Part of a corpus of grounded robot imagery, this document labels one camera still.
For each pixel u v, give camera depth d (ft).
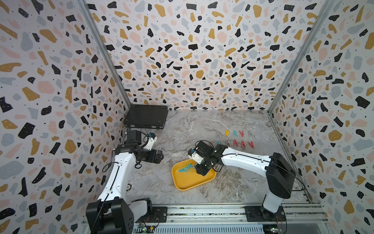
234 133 3.54
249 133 3.50
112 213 1.25
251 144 3.35
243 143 3.37
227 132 3.52
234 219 2.40
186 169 2.90
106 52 2.82
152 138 2.41
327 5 2.33
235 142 3.37
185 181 2.74
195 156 2.51
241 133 3.56
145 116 3.84
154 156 2.32
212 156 2.01
